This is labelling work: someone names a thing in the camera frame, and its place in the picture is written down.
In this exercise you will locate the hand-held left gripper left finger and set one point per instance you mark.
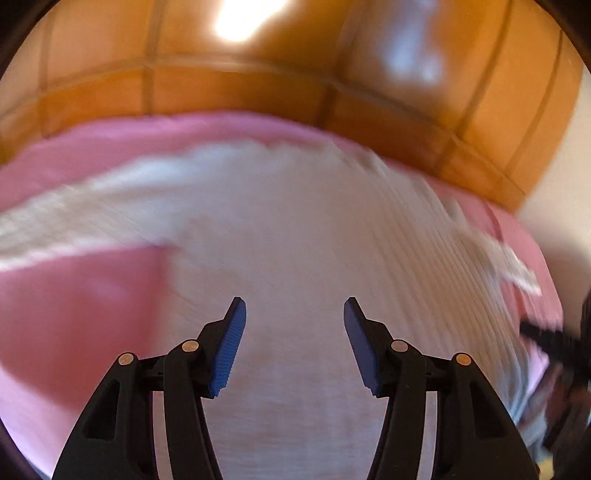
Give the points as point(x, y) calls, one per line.
point(231, 341)

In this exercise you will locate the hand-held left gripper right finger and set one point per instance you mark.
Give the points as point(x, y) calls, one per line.
point(358, 344)

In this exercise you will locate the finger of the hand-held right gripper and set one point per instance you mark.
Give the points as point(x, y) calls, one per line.
point(545, 336)

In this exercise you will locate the white knit sweater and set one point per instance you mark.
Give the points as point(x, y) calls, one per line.
point(295, 230)

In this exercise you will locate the pink blanket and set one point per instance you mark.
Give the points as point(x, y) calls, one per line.
point(69, 323)

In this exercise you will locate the wooden panelled headboard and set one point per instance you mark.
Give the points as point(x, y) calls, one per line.
point(286, 55)

